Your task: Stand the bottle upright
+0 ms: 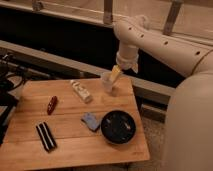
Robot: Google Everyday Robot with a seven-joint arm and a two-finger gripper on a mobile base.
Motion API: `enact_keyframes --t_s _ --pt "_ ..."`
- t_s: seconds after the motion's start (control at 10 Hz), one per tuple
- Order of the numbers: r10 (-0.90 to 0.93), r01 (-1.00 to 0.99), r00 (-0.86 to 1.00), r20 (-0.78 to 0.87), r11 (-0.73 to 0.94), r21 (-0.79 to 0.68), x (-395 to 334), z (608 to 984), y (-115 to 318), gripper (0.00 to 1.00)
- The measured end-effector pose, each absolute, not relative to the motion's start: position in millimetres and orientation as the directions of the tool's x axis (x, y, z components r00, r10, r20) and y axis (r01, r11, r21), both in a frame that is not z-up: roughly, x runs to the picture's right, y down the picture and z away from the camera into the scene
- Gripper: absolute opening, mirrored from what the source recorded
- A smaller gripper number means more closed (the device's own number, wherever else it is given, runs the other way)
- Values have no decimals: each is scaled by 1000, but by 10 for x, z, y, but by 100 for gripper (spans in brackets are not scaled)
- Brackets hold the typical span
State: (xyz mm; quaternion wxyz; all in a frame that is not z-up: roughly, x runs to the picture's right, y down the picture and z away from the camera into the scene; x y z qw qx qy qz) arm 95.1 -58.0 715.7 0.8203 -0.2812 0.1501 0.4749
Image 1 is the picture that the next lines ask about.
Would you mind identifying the black white striped case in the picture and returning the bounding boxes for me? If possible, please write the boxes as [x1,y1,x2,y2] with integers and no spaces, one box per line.
[36,122,57,152]

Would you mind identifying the clear plastic cup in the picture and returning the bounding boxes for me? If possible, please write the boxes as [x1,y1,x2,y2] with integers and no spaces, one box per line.
[101,72,119,94]

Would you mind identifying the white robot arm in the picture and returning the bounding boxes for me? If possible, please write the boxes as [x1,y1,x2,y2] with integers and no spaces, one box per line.
[113,15,213,171]

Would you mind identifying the white bottle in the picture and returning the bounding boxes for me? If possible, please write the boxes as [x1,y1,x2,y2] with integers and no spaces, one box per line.
[70,80,92,103]

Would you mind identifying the black equipment at left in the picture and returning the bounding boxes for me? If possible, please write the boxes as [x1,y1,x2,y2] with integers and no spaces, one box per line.
[0,53,24,145]

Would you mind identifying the black round bowl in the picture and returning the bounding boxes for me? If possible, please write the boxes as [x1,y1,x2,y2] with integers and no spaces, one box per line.
[100,110,136,144]

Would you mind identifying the wooden table board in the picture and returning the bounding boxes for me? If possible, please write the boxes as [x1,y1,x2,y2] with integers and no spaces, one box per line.
[0,77,150,171]

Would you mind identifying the metal rail frame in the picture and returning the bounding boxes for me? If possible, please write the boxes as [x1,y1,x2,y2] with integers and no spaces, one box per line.
[0,0,213,48]

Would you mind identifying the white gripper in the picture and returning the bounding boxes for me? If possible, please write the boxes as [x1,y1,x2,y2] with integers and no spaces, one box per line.
[109,53,139,83]

